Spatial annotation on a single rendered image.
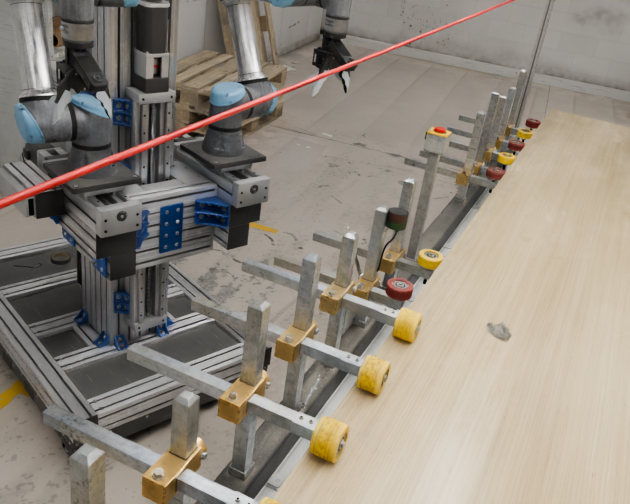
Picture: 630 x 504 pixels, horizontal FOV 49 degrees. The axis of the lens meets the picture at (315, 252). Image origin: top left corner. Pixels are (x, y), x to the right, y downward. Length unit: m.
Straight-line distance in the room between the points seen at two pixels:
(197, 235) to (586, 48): 7.75
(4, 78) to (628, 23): 7.39
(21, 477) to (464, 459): 1.65
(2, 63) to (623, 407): 3.70
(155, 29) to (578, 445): 1.67
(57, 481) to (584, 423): 1.74
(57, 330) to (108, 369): 0.31
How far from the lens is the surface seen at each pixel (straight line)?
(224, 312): 1.74
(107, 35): 2.37
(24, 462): 2.76
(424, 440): 1.57
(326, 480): 1.43
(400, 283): 2.09
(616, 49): 9.76
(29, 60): 2.19
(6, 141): 4.64
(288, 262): 2.20
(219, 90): 2.44
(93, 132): 2.20
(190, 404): 1.26
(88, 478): 1.08
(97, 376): 2.75
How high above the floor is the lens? 1.92
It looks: 28 degrees down
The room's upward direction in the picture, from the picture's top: 9 degrees clockwise
